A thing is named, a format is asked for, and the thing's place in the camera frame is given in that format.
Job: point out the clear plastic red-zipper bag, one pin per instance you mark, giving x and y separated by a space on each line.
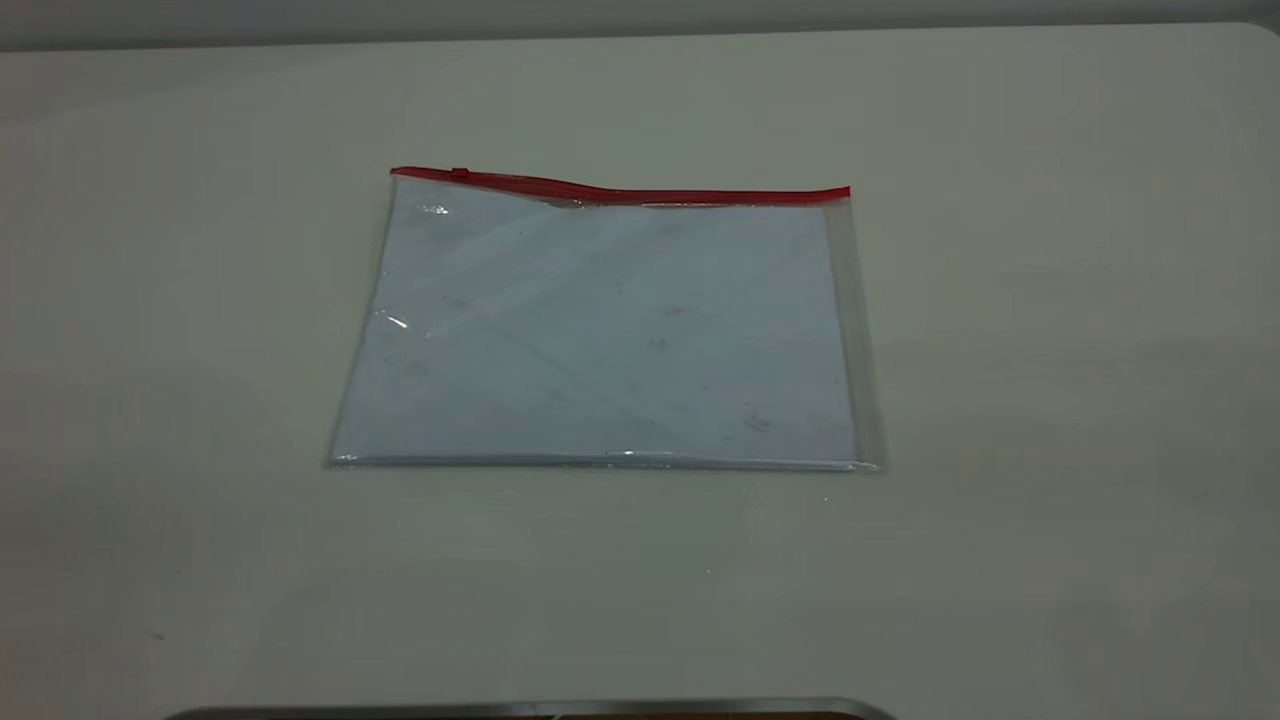
600 330

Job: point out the light blue paper sheet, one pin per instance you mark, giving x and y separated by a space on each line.
600 350

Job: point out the grey metal base frame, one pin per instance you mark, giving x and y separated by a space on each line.
530 709

